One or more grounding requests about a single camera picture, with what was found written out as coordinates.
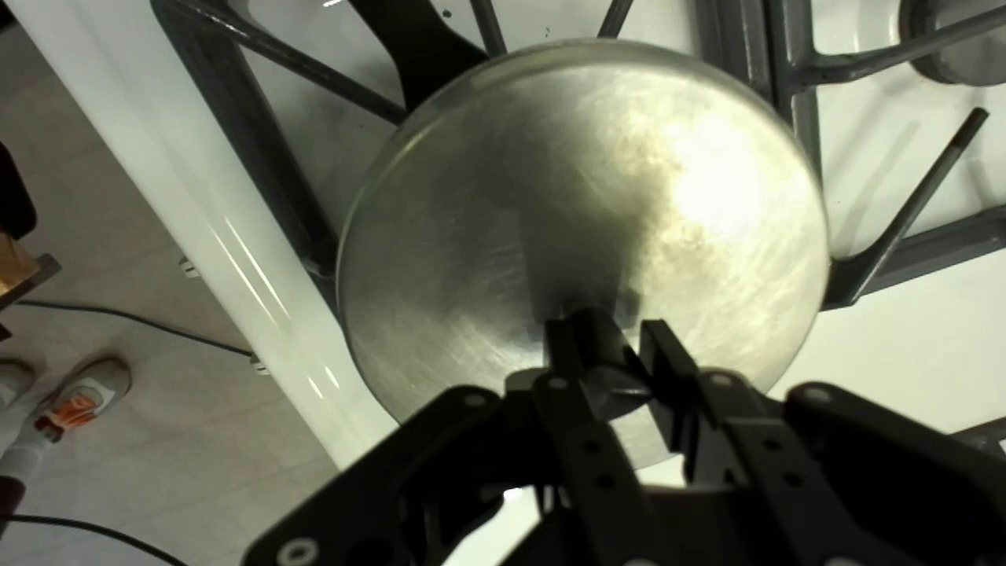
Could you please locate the round steel pot lid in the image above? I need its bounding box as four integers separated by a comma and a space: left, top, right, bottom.
332, 38, 834, 425

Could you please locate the white gas stove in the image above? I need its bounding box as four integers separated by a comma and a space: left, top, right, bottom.
10, 0, 1006, 468

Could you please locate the black round burner cap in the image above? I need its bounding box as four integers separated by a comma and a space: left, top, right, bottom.
895, 0, 1006, 88

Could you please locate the white orange shoe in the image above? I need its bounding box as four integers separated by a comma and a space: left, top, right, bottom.
27, 353, 134, 446

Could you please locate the black cast iron stove grate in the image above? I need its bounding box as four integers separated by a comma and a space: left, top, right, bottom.
150, 0, 772, 319
767, 0, 1006, 312

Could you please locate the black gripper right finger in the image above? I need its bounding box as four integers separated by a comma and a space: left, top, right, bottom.
637, 319, 1006, 566

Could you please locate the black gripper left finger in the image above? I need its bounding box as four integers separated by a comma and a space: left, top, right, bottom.
246, 310, 674, 566

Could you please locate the wooden table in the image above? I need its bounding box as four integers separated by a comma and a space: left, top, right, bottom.
0, 231, 63, 310

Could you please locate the thin black cable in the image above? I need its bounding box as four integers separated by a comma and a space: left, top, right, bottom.
11, 296, 263, 367
0, 512, 188, 566

